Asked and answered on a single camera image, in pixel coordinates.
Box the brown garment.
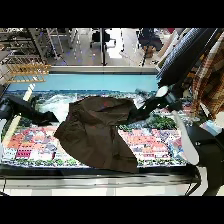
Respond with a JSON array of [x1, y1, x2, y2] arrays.
[[53, 95, 141, 175]]

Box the dark blue dotted garment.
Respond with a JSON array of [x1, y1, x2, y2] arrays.
[[155, 27, 222, 89]]

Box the orange checked shirt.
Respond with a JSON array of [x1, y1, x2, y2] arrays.
[[190, 31, 224, 122]]

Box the silver frame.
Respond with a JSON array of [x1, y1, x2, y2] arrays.
[[0, 173, 202, 197]]

